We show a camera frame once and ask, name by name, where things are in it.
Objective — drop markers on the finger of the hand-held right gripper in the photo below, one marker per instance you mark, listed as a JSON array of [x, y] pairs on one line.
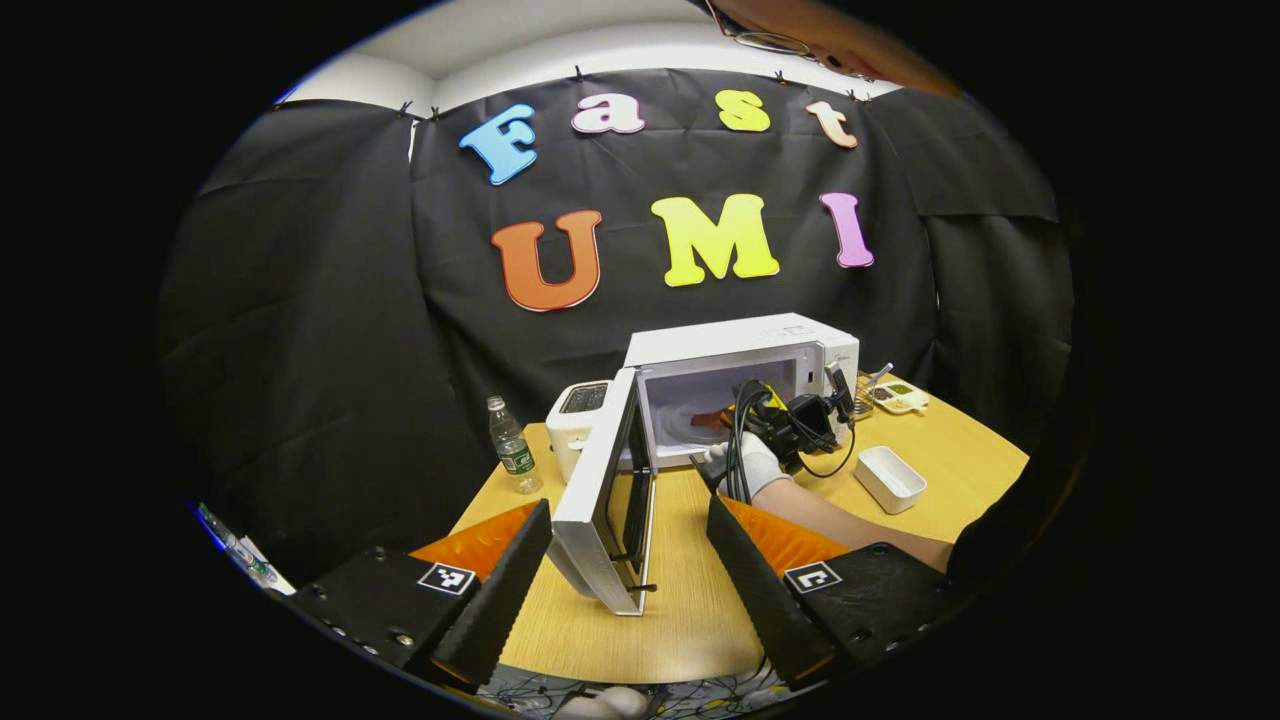
[[768, 400]]

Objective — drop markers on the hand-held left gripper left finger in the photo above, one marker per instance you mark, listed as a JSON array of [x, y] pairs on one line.
[[500, 600]]

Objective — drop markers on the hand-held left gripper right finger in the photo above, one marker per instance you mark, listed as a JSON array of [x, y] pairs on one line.
[[765, 600]]

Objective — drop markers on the brown chicken drumstick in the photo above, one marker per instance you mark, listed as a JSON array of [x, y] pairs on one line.
[[722, 417]]

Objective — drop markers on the white microwave oven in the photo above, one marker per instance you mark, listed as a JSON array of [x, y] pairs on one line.
[[740, 345]]

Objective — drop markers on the metal spoon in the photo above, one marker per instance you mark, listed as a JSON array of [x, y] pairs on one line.
[[882, 374]]

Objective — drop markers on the white divided dish of beans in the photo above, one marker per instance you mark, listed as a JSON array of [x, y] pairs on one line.
[[900, 397]]

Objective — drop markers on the white rectangular dish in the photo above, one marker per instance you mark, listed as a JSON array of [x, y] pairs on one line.
[[890, 478]]

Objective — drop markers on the clear plastic water bottle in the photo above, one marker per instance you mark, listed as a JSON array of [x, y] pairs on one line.
[[513, 450]]

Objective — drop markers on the white toaster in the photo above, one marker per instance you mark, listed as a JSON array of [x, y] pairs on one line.
[[575, 430]]

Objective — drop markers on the person's black sleeve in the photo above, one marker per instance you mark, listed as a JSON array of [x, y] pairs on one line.
[[1000, 540]]

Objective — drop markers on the white and green object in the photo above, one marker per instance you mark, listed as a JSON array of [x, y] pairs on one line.
[[250, 560]]

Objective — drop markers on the person's eyeglasses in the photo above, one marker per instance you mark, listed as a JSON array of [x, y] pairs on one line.
[[770, 42]]

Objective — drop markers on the black backdrop cloth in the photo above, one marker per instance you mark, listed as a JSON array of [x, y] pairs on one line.
[[300, 300]]

